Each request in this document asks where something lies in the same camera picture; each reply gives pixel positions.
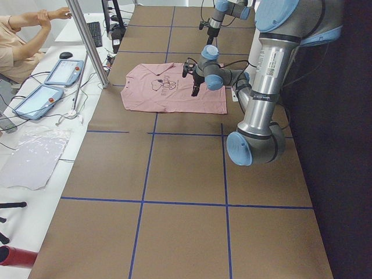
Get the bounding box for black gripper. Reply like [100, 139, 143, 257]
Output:
[191, 71, 205, 96]
[206, 26, 220, 45]

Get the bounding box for pink Snoopy t-shirt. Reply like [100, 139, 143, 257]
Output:
[121, 63, 227, 115]

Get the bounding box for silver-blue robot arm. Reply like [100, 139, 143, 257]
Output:
[184, 1, 344, 166]
[205, 0, 250, 45]

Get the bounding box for black device on desk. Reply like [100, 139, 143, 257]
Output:
[108, 23, 126, 53]

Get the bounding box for black keyboard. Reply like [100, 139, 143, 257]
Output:
[87, 22, 102, 47]

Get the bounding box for far blue teach pendant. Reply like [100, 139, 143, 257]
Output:
[44, 59, 84, 86]

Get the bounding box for blue teach pendant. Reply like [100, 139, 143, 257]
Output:
[44, 59, 84, 86]
[13, 84, 64, 120]

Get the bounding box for black computer mouse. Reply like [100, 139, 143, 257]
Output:
[59, 52, 73, 59]

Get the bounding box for near blue teach pendant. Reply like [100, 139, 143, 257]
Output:
[13, 84, 64, 120]

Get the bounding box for seated person beige shirt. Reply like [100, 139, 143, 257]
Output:
[1, 7, 71, 83]

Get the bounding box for clear plastic bag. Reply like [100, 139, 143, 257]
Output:
[1, 126, 71, 190]

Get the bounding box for black tripod legs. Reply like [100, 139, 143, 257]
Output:
[0, 201, 27, 245]

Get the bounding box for red cylinder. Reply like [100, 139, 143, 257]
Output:
[1, 245, 38, 269]

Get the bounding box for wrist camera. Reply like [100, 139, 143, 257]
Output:
[199, 18, 210, 30]
[182, 58, 195, 78]

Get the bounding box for white camera mast pedestal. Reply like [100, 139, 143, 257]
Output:
[231, 28, 262, 102]

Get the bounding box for aluminium frame post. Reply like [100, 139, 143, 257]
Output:
[66, 0, 109, 88]

